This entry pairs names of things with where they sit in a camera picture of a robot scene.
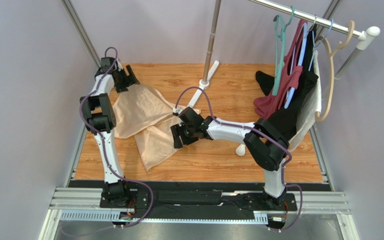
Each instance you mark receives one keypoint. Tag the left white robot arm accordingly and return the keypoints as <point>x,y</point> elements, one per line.
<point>97,113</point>

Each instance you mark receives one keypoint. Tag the beige wooden hanger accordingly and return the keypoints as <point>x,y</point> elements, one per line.
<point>321,116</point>

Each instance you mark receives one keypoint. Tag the maroon shirt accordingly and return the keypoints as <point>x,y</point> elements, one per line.
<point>268,104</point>

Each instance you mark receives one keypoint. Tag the aluminium frame post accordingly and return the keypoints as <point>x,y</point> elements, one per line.
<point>75,19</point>

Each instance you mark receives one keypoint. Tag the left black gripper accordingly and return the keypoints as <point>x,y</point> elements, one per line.
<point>129,80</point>

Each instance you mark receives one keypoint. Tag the black garment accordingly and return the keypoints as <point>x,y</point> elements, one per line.
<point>284,120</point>

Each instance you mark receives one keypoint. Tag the metal clothes rack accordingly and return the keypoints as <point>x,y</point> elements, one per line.
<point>365,39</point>

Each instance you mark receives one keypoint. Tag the teal plastic hanger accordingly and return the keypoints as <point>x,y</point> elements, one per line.
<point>280,28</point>

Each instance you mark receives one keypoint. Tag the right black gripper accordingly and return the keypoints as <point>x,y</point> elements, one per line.
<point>179,135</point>

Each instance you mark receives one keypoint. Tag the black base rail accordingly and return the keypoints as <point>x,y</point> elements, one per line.
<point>171,200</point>

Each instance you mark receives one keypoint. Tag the beige cloth napkin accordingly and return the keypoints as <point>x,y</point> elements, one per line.
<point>143,113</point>

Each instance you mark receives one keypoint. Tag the white plastic spoon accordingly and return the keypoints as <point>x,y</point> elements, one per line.
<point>241,150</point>

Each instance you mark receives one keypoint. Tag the white towel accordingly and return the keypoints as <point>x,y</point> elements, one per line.
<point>311,106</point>

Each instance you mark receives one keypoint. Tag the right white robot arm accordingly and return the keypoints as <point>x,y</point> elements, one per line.
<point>267,146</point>

